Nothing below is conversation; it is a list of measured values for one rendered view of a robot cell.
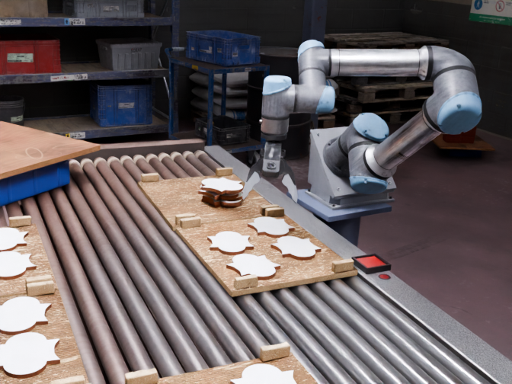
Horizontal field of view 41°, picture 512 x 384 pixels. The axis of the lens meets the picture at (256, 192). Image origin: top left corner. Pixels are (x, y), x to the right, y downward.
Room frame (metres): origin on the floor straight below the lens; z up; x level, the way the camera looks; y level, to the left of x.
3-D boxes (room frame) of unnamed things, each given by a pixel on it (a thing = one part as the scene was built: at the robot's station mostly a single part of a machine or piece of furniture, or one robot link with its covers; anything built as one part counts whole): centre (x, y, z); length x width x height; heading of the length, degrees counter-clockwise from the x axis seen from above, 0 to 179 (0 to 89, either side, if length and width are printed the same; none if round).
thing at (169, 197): (2.08, 0.16, 0.93); 0.41 x 0.35 x 0.02; 24
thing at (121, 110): (6.22, 1.28, 0.32); 0.50 x 0.41 x 0.37; 116
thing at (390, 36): (7.56, -1.30, 0.44); 1.31 x 1.00 x 0.87; 120
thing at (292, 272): (1.70, -0.02, 0.93); 0.41 x 0.35 x 0.02; 26
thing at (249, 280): (1.47, 0.01, 0.95); 0.06 x 0.02 x 0.03; 116
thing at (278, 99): (1.85, -0.05, 1.32); 0.09 x 0.08 x 0.11; 93
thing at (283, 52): (5.96, -0.17, 0.44); 0.59 x 0.59 x 0.88
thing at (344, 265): (1.58, -0.23, 0.95); 0.06 x 0.02 x 0.03; 116
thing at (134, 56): (6.21, 1.20, 0.76); 0.50 x 0.36 x 0.24; 126
